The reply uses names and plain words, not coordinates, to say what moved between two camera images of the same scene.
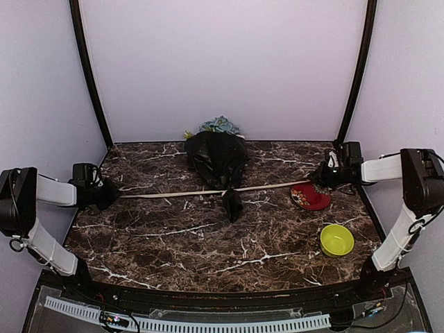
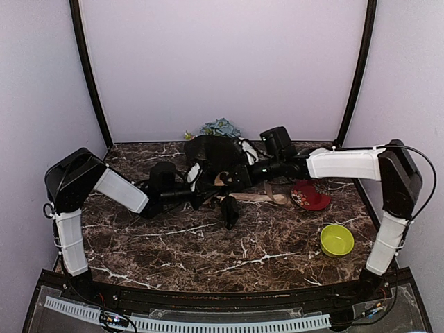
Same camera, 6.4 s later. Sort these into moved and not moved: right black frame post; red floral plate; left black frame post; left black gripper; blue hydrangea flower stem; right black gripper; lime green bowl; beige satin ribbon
Moved: left black gripper; beige satin ribbon; right black gripper
Not moved: lime green bowl; right black frame post; left black frame post; blue hydrangea flower stem; red floral plate
